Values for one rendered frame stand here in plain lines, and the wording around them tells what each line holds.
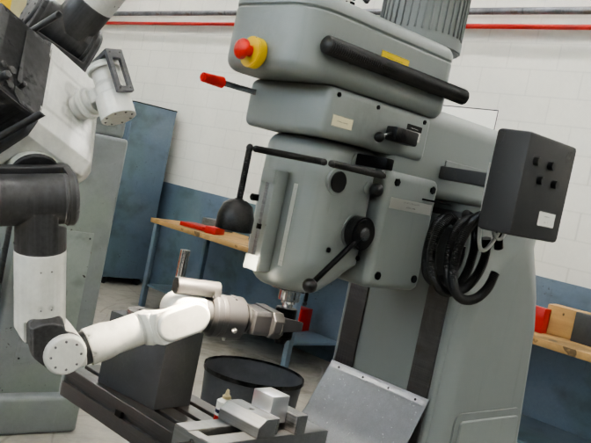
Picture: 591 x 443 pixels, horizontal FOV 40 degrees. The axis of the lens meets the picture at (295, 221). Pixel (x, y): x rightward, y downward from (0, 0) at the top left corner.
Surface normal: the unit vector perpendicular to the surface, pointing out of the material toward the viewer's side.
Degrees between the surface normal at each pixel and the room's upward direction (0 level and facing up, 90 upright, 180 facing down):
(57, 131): 57
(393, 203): 90
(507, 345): 89
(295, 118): 90
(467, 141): 90
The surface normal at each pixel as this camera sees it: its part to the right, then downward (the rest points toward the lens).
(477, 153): 0.68, 0.18
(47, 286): 0.51, 0.27
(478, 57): -0.70, -0.11
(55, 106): 0.85, -0.37
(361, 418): -0.54, -0.54
